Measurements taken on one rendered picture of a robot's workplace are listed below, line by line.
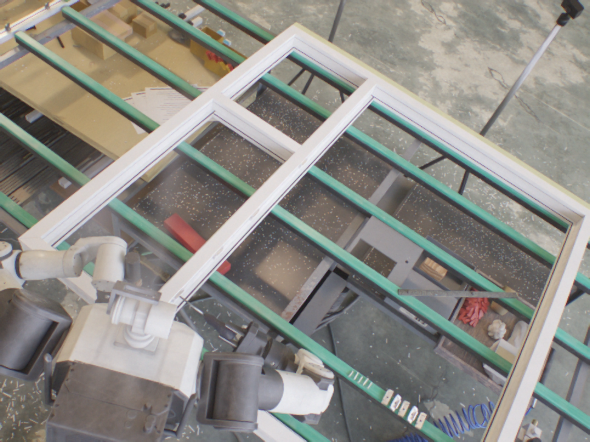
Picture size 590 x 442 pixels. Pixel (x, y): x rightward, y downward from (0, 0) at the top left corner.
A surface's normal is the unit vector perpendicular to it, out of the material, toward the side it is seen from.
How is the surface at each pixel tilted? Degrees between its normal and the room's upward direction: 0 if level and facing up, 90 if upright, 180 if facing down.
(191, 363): 47
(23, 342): 54
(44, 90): 0
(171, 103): 0
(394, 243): 0
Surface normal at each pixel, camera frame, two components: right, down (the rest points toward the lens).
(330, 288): 0.21, -0.55
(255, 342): 0.04, 0.26
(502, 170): -0.54, 0.62
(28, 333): 0.55, 0.19
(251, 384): 0.63, -0.24
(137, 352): 0.32, -0.68
